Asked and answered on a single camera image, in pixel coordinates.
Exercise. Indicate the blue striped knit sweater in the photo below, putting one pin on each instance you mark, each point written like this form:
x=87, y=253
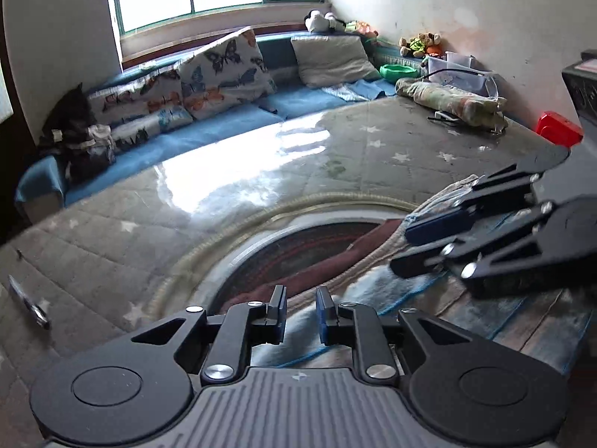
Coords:
x=552, y=327

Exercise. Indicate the orange green plush toys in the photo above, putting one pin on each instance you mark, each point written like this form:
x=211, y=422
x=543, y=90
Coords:
x=362, y=28

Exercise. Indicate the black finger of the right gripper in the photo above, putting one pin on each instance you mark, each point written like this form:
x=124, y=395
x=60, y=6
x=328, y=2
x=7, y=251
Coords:
x=420, y=260
x=439, y=226

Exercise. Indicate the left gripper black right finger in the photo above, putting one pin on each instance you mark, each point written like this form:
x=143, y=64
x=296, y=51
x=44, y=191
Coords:
x=326, y=312

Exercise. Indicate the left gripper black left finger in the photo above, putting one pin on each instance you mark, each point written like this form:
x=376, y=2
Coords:
x=276, y=313

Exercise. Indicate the red plastic stool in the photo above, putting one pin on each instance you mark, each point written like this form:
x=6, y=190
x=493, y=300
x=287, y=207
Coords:
x=559, y=130

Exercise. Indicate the grey plain pillow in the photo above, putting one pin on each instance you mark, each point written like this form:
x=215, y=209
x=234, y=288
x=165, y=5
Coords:
x=329, y=60

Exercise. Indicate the colourful plush toy by wall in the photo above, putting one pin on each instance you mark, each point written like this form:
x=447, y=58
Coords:
x=421, y=46

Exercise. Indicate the butterfly print pillow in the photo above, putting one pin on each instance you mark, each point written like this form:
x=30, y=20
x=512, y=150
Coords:
x=226, y=73

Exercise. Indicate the white plush toy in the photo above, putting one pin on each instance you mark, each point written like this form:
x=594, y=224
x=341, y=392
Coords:
x=323, y=23

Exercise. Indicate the folded yellow blanket bundle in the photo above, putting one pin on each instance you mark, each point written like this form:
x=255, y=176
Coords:
x=470, y=108

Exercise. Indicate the butterfly print bolster cushion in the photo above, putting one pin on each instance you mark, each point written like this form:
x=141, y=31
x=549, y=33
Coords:
x=142, y=109

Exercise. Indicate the green plastic bowl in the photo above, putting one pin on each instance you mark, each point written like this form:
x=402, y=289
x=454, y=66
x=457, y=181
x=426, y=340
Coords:
x=394, y=72

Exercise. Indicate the blue cushioned window bench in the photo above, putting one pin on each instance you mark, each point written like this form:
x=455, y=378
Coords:
x=46, y=179

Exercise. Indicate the clear plastic storage box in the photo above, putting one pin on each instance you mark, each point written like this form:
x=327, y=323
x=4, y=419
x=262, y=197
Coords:
x=465, y=78

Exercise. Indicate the black bag on bench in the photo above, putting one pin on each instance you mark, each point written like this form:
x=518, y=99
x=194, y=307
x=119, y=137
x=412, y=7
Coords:
x=71, y=134

